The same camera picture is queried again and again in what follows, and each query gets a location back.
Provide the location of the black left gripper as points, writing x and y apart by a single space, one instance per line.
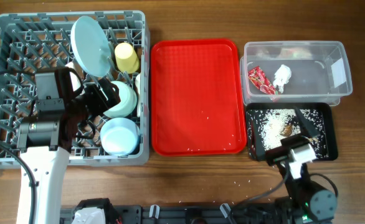
101 104

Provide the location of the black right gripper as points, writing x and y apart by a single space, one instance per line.
288 145

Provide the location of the light blue food bowl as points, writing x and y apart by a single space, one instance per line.
119 136

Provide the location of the white plastic fork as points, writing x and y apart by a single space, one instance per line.
138 93

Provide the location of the yellow plastic cup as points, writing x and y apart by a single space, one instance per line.
126 58

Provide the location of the light blue plate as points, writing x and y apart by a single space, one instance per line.
90 46

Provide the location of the white napkin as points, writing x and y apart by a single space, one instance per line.
282 77

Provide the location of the red snack wrapper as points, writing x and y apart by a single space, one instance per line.
258 78

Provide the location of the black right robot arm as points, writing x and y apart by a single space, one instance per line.
317 203

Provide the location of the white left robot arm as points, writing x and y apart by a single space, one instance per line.
45 138

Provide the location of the grey dishwasher rack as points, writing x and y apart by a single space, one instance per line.
32 41

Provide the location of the spilled rice and scraps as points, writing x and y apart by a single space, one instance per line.
273 125

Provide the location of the black tray bin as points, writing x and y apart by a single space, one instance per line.
322 107

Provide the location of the clear plastic bin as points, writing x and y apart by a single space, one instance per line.
319 70

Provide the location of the red plastic tray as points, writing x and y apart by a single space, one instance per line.
196 98

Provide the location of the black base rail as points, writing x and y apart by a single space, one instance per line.
101 210

